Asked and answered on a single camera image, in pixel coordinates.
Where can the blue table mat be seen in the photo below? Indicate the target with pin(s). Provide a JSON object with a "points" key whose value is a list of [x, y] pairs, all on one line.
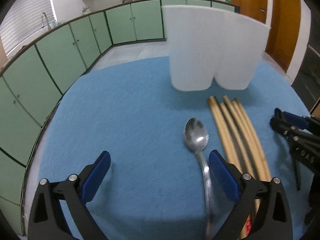
{"points": [[154, 188]]}

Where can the white two-compartment utensil holder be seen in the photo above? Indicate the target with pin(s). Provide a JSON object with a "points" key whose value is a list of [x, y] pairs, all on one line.
{"points": [[209, 45]]}

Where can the metal spoon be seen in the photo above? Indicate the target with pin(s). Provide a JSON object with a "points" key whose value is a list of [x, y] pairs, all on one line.
{"points": [[196, 139]]}

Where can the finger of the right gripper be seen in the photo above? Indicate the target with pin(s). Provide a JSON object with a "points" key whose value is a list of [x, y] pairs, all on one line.
{"points": [[289, 133], [291, 119]]}

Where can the white window blind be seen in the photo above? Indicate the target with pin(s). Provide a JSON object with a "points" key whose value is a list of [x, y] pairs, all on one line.
{"points": [[22, 20]]}

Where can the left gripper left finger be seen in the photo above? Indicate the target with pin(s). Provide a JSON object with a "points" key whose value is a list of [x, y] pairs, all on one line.
{"points": [[47, 220]]}

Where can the chrome sink faucet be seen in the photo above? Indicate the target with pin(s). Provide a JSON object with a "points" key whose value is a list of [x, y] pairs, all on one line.
{"points": [[45, 21]]}

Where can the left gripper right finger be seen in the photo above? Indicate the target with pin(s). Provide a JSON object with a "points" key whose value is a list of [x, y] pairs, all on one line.
{"points": [[273, 218]]}

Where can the black oven appliance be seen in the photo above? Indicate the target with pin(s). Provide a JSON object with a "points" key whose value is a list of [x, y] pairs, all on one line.
{"points": [[306, 83]]}

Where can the green lower kitchen cabinets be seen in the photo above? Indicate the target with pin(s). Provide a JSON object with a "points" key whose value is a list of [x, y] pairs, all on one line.
{"points": [[37, 77]]}

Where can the red-handled wooden chopstick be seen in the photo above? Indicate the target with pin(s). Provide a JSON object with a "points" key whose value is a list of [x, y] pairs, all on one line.
{"points": [[225, 136], [254, 136], [242, 156], [247, 132]]}

